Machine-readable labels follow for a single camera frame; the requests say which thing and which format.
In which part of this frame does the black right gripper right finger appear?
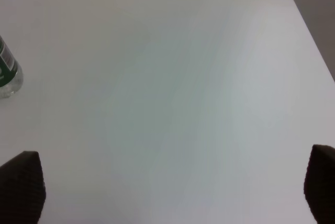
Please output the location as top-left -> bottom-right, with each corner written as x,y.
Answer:
304,144 -> 334,223

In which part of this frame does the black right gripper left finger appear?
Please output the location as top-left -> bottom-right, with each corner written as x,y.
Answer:
1,151 -> 46,223

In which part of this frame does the clear green-label water bottle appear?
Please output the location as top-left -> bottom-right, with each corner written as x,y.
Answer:
1,37 -> 24,99

